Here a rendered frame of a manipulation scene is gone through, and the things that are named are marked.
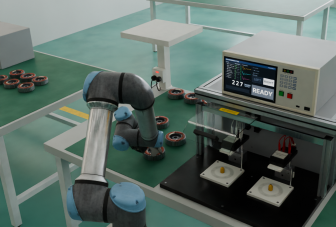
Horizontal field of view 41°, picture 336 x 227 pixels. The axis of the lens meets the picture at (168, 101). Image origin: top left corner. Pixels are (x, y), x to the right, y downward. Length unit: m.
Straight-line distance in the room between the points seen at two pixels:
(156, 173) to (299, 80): 0.80
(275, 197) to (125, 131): 0.70
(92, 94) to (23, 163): 2.33
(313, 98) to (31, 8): 5.33
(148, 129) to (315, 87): 0.69
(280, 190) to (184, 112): 0.94
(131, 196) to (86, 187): 0.15
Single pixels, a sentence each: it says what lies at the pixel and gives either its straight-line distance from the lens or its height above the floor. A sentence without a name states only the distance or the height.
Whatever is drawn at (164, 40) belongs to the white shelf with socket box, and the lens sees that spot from 2.60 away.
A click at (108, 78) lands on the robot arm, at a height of 1.37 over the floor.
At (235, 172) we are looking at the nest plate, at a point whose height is 0.78.
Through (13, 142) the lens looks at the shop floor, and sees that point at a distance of 4.28.
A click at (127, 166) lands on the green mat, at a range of 2.27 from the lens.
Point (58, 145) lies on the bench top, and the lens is 2.55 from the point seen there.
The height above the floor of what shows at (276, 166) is 0.88.
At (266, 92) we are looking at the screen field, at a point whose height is 1.17.
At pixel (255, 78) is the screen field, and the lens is 2.01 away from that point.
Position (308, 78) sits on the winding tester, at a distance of 1.90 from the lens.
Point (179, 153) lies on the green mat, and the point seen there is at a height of 0.75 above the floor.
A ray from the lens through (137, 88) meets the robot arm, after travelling 1.64.
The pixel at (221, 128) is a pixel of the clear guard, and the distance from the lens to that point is 1.92.
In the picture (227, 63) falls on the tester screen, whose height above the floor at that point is 1.27.
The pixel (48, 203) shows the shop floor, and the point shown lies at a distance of 3.41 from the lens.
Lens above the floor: 1.98
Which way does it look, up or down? 25 degrees down
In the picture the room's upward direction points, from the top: 2 degrees counter-clockwise
